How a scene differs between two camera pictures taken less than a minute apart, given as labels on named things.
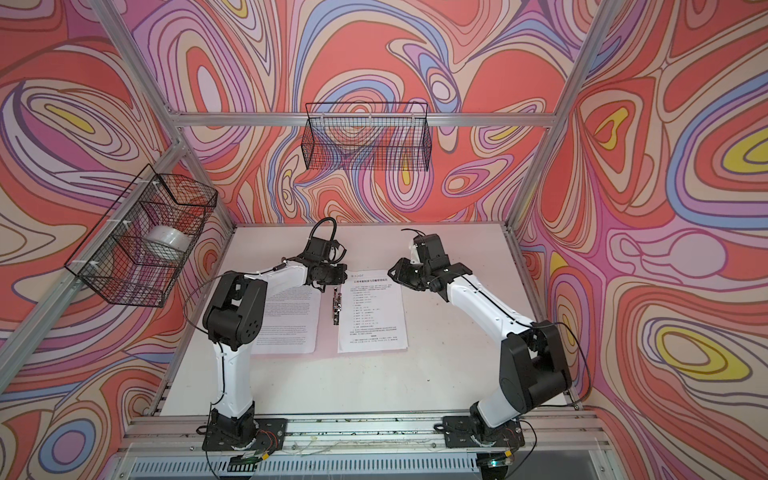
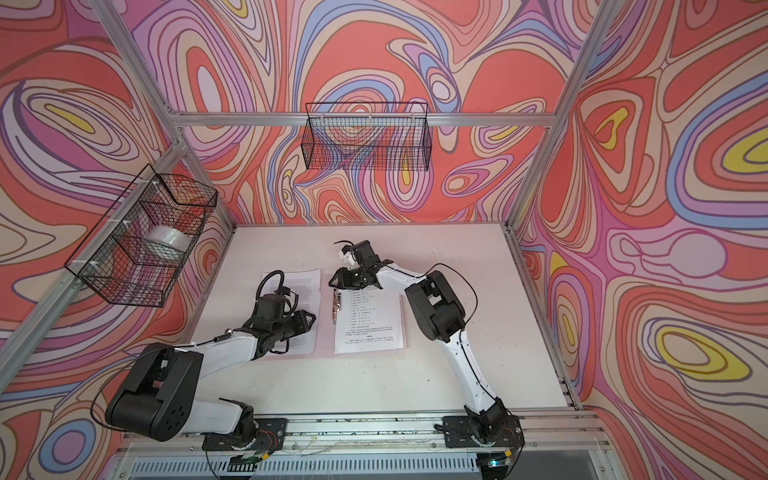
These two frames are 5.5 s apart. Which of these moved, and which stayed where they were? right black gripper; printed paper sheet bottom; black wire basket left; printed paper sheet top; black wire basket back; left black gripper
Moved: left black gripper; right black gripper
Stayed: printed paper sheet top; printed paper sheet bottom; black wire basket left; black wire basket back
